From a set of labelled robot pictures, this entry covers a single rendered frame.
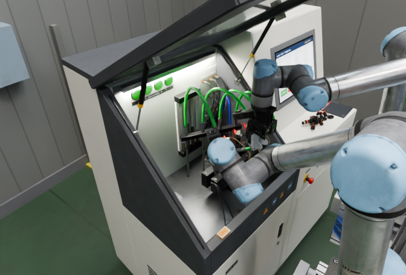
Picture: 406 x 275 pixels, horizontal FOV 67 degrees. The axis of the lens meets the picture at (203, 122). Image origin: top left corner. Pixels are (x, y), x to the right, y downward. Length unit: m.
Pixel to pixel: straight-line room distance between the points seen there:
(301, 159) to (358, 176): 0.29
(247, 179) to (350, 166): 0.35
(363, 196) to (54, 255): 2.31
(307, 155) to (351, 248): 0.24
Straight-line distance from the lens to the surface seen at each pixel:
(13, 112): 2.71
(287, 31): 1.76
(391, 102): 1.29
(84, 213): 2.79
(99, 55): 1.45
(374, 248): 0.69
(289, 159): 0.85
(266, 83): 1.00
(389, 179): 0.55
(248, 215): 1.35
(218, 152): 0.83
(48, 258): 2.62
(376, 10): 2.94
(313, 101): 0.92
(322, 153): 0.78
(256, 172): 0.87
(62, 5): 2.72
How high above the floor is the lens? 1.97
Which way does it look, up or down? 33 degrees down
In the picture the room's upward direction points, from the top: 1 degrees counter-clockwise
